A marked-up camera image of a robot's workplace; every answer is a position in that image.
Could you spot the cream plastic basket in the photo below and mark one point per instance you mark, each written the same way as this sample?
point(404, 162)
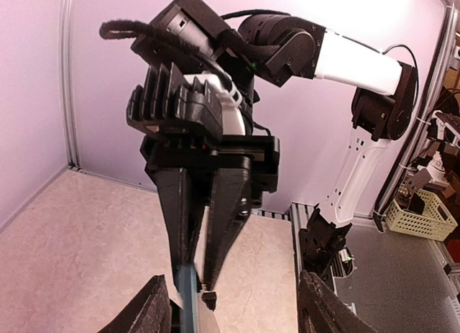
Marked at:
point(435, 222)

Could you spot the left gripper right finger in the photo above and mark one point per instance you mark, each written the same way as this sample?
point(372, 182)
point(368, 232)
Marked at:
point(321, 310)

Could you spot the short black clamp stand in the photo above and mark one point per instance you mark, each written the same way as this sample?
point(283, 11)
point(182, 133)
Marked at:
point(209, 298)

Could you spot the black phone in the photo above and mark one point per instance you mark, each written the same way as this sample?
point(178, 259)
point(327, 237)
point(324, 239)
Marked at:
point(187, 280)

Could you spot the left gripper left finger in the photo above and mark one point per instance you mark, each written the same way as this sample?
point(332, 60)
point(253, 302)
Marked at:
point(148, 311)

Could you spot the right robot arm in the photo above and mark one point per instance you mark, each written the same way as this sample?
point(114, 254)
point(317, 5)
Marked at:
point(276, 47)

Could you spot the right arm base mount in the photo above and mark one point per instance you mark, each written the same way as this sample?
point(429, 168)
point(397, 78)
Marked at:
point(320, 241)

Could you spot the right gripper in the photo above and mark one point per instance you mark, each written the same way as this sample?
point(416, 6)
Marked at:
point(230, 178)

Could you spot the right aluminium frame post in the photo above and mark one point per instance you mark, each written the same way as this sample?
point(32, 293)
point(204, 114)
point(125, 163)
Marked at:
point(66, 82)

